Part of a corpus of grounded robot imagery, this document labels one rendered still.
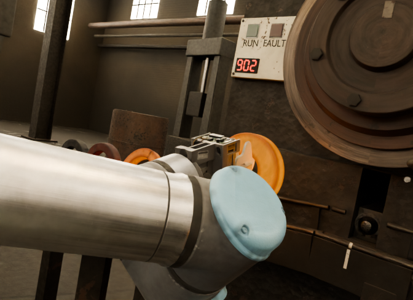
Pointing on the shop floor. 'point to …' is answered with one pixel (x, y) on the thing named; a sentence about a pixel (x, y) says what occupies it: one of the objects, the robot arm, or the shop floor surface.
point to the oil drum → (137, 133)
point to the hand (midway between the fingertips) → (248, 161)
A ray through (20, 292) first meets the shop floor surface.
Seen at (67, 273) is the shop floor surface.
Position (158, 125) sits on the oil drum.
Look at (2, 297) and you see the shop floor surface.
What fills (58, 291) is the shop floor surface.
